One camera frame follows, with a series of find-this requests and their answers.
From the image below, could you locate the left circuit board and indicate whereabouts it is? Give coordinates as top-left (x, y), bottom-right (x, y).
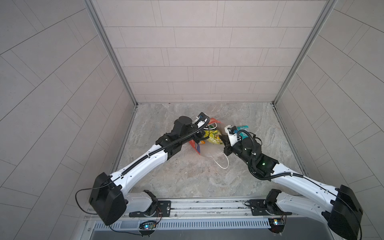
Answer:
top-left (139, 221), bottom-right (157, 231)

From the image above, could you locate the yellow green snack packet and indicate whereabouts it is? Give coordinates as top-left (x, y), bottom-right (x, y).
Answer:
top-left (203, 130), bottom-right (223, 145)

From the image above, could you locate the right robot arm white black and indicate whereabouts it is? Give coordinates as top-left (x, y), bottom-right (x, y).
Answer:
top-left (220, 131), bottom-right (364, 240)

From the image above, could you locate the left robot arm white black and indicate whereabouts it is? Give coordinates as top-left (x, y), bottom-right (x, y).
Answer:
top-left (89, 113), bottom-right (210, 226)

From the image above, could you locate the right circuit board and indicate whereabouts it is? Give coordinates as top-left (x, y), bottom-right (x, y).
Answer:
top-left (268, 218), bottom-right (285, 234)

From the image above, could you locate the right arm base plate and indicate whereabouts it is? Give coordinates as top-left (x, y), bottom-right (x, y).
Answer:
top-left (244, 199), bottom-right (292, 216)

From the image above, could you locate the teal snack packet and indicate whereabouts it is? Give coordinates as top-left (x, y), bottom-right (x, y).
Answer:
top-left (235, 126), bottom-right (249, 141)

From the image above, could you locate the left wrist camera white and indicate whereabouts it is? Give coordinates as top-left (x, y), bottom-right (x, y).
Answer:
top-left (196, 112), bottom-right (211, 124)

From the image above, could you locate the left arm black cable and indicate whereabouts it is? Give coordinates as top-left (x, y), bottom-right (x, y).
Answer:
top-left (74, 179), bottom-right (115, 215)

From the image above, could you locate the aluminium mounting rail frame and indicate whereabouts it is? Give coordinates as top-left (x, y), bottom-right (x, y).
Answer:
top-left (74, 197), bottom-right (339, 240)

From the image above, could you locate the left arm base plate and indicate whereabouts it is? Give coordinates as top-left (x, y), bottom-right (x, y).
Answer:
top-left (129, 201), bottom-right (172, 218)

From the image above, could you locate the circuit board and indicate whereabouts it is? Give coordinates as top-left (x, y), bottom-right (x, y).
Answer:
top-left (268, 218), bottom-right (285, 234)
top-left (139, 221), bottom-right (157, 231)

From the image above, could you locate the red paper gift bag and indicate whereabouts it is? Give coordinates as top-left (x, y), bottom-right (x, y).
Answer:
top-left (189, 118), bottom-right (229, 170)

